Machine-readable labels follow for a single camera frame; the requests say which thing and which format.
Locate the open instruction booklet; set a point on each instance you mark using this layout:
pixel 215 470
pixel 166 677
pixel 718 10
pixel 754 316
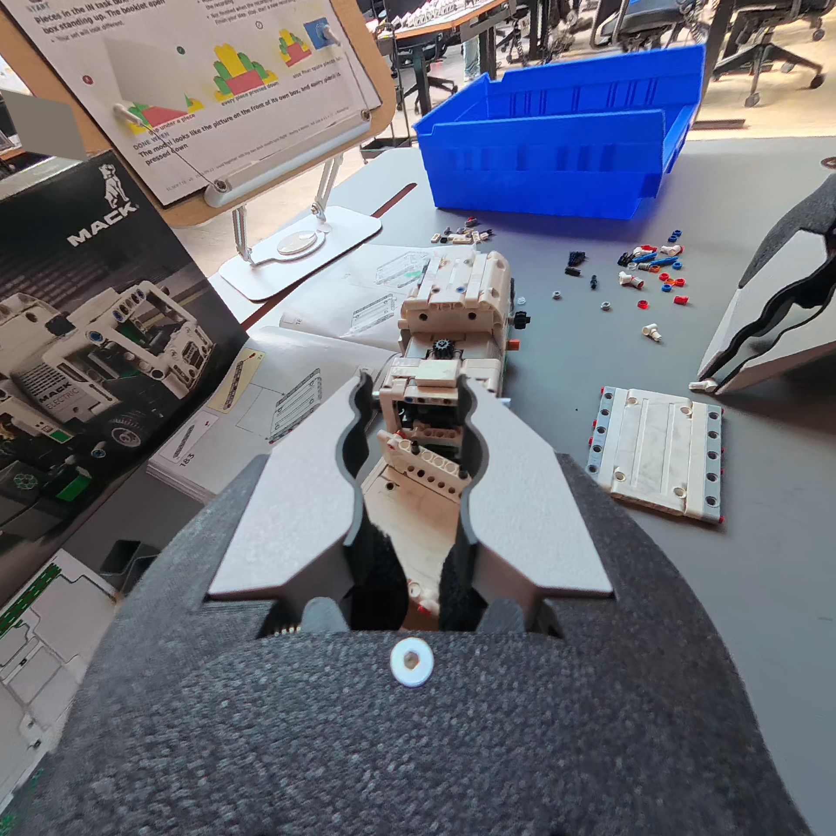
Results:
pixel 307 352

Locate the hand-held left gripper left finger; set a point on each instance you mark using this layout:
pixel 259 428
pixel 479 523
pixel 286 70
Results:
pixel 287 516

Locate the scattered small lego pieces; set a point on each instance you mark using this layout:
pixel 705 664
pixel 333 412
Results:
pixel 630 281

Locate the white lego truck model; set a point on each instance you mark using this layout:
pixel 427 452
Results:
pixel 457 294

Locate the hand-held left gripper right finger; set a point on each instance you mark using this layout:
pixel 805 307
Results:
pixel 535 516

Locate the pile of mixed lego pieces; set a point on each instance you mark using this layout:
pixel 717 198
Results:
pixel 462 238

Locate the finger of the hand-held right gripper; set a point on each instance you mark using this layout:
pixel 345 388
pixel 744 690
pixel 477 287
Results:
pixel 797 359
pixel 744 320

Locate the white lego panel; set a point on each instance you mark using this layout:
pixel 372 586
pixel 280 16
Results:
pixel 653 450

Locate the printed instruction sheet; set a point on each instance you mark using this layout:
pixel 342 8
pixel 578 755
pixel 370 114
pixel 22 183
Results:
pixel 274 111

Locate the blue plastic bin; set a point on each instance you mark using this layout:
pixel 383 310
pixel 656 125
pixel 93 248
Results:
pixel 542 170

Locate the small black tray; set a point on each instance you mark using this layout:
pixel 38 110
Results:
pixel 127 561

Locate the white printed cardboard sheet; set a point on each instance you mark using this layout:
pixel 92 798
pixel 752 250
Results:
pixel 46 640

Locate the wooden top desk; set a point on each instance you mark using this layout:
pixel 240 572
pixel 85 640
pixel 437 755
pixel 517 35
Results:
pixel 450 13

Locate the black lego set box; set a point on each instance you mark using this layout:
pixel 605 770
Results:
pixel 130 313

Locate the black office chair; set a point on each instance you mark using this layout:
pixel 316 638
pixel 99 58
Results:
pixel 770 39
pixel 516 32
pixel 424 65

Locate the wooden document stand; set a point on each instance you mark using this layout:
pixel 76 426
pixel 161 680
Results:
pixel 352 228

